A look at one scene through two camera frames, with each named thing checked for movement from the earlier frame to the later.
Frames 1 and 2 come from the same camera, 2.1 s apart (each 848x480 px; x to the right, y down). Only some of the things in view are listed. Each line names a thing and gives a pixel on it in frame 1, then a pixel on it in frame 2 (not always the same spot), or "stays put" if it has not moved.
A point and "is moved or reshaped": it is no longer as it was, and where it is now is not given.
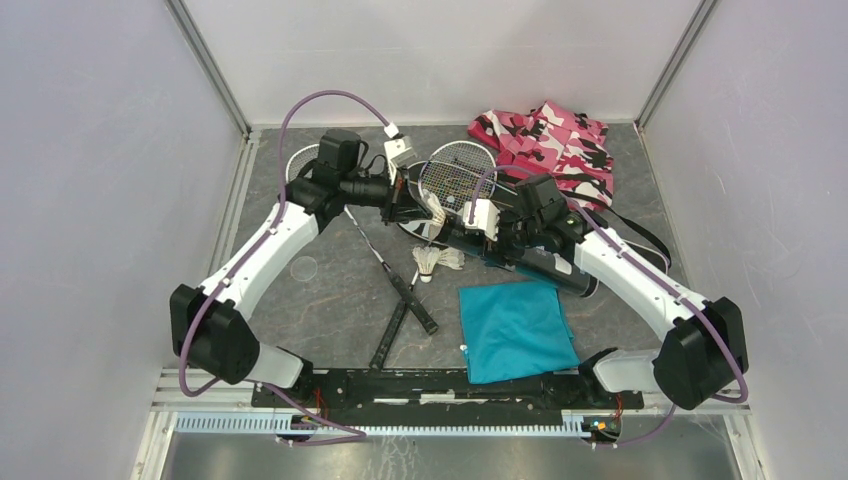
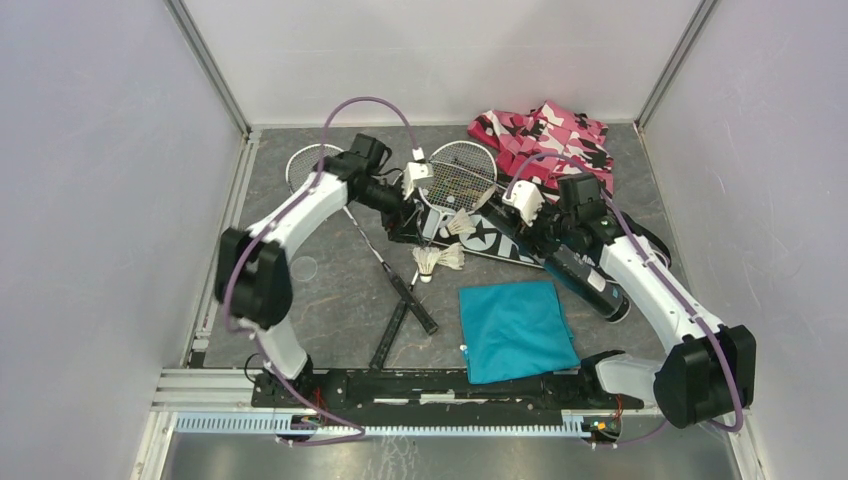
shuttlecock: [426, 258] stays put
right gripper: [496, 249] → [534, 235]
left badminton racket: [299, 160] stays put
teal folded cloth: [517, 329] stays put
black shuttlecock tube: [548, 267] is moved or reshaped
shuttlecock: [451, 257] stays put
